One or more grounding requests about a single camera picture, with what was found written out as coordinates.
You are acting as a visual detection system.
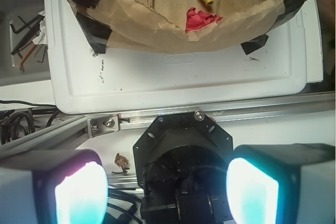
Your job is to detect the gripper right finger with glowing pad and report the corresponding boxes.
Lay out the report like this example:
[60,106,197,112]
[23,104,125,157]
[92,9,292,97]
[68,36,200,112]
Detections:
[226,143,335,223]

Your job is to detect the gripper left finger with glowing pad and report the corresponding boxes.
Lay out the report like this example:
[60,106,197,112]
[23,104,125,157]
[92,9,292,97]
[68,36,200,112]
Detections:
[1,149,108,223]

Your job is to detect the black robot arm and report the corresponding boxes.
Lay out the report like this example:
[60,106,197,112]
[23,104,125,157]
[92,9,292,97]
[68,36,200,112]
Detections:
[1,113,335,223]

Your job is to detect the black hex key set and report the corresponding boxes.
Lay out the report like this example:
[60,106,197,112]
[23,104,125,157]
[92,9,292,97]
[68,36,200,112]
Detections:
[9,14,45,57]

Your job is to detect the brown paper bag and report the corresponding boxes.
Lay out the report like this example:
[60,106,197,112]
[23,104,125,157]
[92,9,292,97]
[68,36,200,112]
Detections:
[67,0,304,54]

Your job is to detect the red crumpled paper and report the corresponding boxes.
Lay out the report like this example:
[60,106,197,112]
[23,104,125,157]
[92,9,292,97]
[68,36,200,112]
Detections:
[185,8,223,33]

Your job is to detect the aluminium frame rail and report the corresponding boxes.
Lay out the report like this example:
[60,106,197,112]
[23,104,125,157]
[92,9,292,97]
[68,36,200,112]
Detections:
[1,91,335,158]

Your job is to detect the black floor cables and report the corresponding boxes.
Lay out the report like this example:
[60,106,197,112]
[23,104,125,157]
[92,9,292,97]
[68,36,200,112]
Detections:
[0,99,62,146]

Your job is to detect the orange handled tool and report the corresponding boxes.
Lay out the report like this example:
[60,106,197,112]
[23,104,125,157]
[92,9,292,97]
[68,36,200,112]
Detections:
[19,44,36,72]

